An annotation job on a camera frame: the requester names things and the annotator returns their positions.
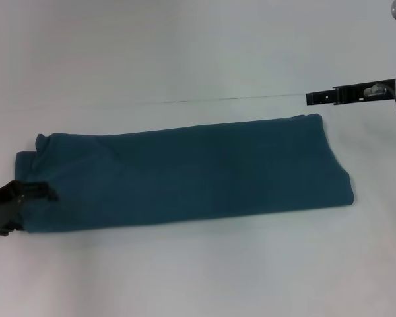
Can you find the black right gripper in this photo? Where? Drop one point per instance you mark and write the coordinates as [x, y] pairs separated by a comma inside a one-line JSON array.
[[366, 93]]

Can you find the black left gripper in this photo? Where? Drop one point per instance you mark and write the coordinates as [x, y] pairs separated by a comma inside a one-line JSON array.
[[1, 206]]

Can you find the blue shirt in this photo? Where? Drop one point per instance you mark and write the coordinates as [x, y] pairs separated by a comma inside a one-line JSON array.
[[184, 175]]

